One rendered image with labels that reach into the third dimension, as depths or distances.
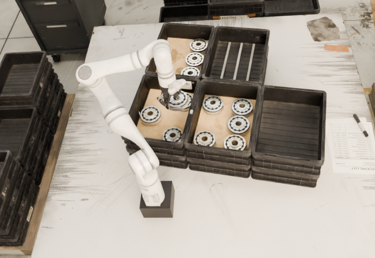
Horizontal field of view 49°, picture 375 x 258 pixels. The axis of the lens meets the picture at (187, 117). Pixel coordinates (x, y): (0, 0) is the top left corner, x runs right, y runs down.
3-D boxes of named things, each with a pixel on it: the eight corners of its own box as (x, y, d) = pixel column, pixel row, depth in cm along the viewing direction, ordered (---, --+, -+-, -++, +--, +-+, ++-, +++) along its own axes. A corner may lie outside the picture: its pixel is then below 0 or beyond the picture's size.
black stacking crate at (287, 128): (319, 177, 176) (323, 164, 167) (250, 168, 182) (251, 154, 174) (322, 106, 199) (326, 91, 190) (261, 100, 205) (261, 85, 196)
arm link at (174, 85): (171, 95, 170) (169, 85, 165) (154, 83, 176) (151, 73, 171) (187, 84, 174) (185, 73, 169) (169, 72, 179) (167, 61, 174)
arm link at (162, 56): (175, 80, 168) (173, 66, 174) (171, 52, 156) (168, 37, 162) (158, 83, 168) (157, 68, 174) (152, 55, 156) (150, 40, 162)
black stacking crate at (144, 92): (148, 89, 218) (144, 73, 209) (202, 94, 212) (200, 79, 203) (125, 150, 195) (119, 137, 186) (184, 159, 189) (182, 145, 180)
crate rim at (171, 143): (144, 76, 211) (143, 72, 209) (201, 81, 204) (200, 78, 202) (120, 139, 188) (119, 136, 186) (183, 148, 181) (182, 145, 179)
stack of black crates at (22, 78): (56, 135, 290) (29, 95, 255) (15, 137, 294) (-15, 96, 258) (68, 93, 314) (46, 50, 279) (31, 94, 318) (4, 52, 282)
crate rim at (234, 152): (250, 157, 175) (250, 154, 173) (183, 148, 181) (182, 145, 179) (261, 87, 198) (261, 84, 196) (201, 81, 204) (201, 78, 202)
